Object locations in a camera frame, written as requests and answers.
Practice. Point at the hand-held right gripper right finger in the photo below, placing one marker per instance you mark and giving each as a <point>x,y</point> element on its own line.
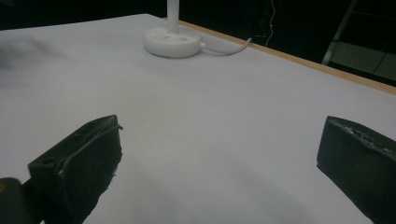
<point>358,161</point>

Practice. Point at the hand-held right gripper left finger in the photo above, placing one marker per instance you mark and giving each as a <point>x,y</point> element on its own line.
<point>81,168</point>

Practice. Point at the metal stand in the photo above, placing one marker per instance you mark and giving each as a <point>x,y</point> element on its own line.
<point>339,34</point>

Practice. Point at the white lamp base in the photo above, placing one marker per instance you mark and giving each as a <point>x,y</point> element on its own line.
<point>172,42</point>

